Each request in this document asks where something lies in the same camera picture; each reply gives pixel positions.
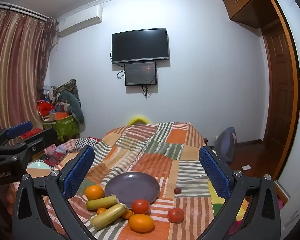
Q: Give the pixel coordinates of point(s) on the white paper slip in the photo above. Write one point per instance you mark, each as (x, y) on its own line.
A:
(246, 167)

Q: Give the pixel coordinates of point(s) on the dark red date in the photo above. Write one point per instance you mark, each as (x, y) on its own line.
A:
(177, 191)

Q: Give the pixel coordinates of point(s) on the grey blue bag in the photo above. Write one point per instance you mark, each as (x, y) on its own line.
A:
(225, 145)

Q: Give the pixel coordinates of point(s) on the red tomato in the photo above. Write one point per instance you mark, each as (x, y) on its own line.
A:
(140, 206)
(175, 215)

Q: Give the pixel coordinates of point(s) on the striped red curtain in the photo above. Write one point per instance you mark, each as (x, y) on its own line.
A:
(15, 67)

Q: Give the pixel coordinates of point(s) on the yellow fuzzy object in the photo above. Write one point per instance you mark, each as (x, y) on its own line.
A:
(138, 119)

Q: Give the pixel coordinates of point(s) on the white air conditioner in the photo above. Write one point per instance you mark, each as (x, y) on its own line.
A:
(80, 18)

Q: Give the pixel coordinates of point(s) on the small orange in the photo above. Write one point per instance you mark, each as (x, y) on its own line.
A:
(101, 211)
(128, 215)

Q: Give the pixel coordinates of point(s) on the pink toy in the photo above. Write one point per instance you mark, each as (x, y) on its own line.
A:
(50, 151)

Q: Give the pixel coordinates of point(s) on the curtain rail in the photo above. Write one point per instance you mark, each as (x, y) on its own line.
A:
(25, 11)

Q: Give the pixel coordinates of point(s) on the round pastel mat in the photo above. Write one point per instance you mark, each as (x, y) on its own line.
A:
(38, 170)

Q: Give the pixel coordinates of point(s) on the pink object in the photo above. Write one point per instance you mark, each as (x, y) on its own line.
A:
(280, 204)

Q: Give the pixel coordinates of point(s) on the striped patchwork blanket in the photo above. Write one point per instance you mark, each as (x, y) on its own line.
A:
(165, 160)

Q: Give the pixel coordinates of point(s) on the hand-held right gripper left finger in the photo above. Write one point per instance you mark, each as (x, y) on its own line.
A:
(77, 172)

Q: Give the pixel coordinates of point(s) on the red plastic bag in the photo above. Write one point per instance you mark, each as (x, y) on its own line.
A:
(45, 108)

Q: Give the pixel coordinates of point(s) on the patterned cushion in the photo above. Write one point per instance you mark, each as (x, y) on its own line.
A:
(68, 86)

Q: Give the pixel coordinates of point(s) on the corn cob piece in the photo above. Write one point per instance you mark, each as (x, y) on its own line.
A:
(107, 216)
(102, 202)

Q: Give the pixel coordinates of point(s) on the large orange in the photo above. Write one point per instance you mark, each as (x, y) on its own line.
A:
(141, 223)
(95, 192)

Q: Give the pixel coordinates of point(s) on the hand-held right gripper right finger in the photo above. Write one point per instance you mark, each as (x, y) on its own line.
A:
(215, 171)

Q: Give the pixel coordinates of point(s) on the small black wall monitor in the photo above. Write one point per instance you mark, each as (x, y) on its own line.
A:
(140, 73)

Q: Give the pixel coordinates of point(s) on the red box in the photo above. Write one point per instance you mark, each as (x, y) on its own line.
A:
(35, 132)

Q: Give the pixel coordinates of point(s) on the floral patchwork quilt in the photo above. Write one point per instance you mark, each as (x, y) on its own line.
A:
(77, 143)

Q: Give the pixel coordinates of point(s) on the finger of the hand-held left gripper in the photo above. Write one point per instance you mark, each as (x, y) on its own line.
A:
(20, 128)
(41, 138)

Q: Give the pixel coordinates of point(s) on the wooden overhead cabinet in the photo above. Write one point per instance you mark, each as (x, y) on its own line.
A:
(245, 0)

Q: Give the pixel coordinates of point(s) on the purple plate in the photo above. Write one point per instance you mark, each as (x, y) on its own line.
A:
(132, 185)

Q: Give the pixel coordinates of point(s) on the black wall television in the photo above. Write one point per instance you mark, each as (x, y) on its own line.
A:
(140, 45)

